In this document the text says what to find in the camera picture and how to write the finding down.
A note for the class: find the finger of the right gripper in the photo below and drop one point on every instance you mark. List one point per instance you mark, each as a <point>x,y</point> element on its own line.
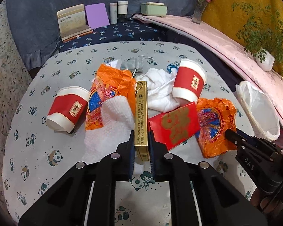
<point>238,137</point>

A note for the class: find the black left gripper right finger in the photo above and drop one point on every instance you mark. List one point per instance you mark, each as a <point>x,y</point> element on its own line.
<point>157,151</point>

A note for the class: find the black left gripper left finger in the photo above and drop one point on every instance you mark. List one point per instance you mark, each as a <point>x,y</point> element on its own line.
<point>126,150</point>

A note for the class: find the red envelope packet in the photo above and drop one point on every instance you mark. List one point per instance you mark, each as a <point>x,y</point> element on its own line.
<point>176,126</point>

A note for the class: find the gold cigarette box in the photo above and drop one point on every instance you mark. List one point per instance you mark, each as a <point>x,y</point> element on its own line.
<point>141,121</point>

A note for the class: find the orange snack wrapper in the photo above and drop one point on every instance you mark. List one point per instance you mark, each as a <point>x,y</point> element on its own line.
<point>109,82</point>
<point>215,116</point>

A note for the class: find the white plastic trash bag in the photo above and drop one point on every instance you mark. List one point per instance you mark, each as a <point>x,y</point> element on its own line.
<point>259,110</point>

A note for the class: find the white paper towel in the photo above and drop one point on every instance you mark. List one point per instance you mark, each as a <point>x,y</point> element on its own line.
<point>118,122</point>

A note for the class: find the pink cloth shelf cover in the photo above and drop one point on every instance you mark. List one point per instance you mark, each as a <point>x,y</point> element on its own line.
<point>229,51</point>

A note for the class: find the left red paper cup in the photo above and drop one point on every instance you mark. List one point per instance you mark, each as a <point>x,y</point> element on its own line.
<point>69,104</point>

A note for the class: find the red paper cup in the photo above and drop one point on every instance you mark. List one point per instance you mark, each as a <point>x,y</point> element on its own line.
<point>189,82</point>
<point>69,104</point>

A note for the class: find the right red paper cup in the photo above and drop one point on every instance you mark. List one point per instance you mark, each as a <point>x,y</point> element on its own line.
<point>189,82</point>

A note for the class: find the white crumpled cloth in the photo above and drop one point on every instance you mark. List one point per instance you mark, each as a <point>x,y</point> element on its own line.
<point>160,85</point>

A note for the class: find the panda print tablecloth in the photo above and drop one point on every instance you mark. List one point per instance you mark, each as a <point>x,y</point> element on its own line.
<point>36,156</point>

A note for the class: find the blue crumpled item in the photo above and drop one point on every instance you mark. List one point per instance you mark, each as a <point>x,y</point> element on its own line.
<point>172,66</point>

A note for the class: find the green plant white pot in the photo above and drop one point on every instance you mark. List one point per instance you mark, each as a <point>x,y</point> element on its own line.
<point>262,32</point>

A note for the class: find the navy floral cloth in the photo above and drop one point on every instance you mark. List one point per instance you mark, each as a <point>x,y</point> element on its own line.
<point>124,31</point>

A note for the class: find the glass vase pink flowers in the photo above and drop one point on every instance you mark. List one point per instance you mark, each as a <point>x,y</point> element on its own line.
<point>199,9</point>

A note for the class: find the beige open card box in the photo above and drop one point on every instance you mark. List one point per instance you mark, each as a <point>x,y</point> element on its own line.
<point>72,22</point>

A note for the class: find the purple card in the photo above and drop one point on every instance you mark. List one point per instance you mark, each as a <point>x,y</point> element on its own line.
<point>97,15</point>

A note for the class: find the mint green box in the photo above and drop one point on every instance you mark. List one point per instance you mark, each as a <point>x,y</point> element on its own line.
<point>154,9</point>

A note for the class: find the slim white bottle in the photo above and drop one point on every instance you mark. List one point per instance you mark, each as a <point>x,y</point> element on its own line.
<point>113,13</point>

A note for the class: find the white jar dark base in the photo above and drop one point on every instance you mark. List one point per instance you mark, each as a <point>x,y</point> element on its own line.
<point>122,10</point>

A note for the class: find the blue grey backdrop cloth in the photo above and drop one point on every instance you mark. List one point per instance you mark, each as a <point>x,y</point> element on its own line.
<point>35,28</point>

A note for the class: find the grey drawstring pouch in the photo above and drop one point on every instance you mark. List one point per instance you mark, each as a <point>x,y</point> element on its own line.
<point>133,64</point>

